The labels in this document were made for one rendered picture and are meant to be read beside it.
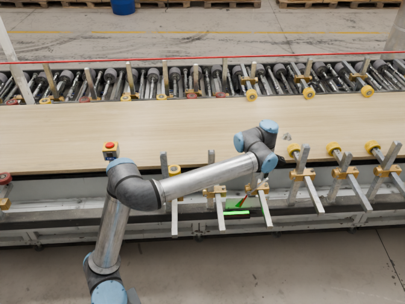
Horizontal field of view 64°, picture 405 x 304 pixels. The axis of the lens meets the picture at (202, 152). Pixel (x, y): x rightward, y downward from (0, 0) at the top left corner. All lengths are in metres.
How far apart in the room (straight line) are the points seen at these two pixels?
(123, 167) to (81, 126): 1.20
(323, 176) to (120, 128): 1.42
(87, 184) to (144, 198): 1.07
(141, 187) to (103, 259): 0.51
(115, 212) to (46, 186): 1.00
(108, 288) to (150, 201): 0.56
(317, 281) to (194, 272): 0.90
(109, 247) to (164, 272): 1.12
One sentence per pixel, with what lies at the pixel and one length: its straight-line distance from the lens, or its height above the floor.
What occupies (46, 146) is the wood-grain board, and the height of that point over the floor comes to 0.90.
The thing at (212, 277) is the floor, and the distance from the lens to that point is 2.55.
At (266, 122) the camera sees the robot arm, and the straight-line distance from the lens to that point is 1.53.
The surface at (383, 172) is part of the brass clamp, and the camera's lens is 2.11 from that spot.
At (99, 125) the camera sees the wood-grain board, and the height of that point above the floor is 0.90.
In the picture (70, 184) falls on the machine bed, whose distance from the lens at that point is 2.23.
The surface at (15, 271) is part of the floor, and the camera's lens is 2.93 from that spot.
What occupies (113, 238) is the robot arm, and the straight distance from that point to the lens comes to 1.47.
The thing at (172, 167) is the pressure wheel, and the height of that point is 0.90.
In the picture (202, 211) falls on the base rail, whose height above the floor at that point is 0.70.
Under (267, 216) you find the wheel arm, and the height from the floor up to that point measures 0.86.
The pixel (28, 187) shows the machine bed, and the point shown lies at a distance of 2.35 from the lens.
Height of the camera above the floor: 2.27
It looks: 42 degrees down
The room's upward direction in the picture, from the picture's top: straight up
